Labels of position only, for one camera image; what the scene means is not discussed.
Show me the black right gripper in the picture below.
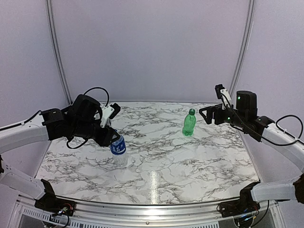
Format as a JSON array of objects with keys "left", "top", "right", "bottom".
[{"left": 199, "top": 104, "right": 247, "bottom": 128}]

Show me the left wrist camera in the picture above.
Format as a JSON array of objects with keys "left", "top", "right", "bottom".
[{"left": 100, "top": 103, "right": 121, "bottom": 128}]

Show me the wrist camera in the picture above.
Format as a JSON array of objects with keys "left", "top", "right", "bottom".
[
  {"left": 100, "top": 103, "right": 121, "bottom": 128},
  {"left": 215, "top": 84, "right": 231, "bottom": 110}
]

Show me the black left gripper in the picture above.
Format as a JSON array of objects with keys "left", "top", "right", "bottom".
[{"left": 72, "top": 120, "right": 121, "bottom": 147}]

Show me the clear bottle blue label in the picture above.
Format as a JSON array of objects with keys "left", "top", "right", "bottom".
[{"left": 110, "top": 136, "right": 128, "bottom": 166}]

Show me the green plastic bottle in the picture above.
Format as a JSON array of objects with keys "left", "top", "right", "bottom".
[{"left": 182, "top": 108, "right": 196, "bottom": 136}]

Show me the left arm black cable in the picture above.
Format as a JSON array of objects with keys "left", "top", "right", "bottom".
[{"left": 84, "top": 86, "right": 110, "bottom": 106}]

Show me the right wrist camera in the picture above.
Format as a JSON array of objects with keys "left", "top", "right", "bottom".
[{"left": 215, "top": 84, "right": 231, "bottom": 110}]

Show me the aluminium front rail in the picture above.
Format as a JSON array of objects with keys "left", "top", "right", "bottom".
[{"left": 8, "top": 194, "right": 285, "bottom": 228}]

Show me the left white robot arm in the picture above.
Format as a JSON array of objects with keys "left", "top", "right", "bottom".
[{"left": 0, "top": 95, "right": 121, "bottom": 211}]

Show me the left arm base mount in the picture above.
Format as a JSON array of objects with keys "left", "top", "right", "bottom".
[{"left": 35, "top": 179, "right": 76, "bottom": 216}]

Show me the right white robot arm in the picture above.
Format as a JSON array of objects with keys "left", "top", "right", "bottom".
[{"left": 199, "top": 87, "right": 304, "bottom": 213}]

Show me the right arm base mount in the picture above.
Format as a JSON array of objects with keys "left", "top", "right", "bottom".
[{"left": 217, "top": 181, "right": 260, "bottom": 218}]

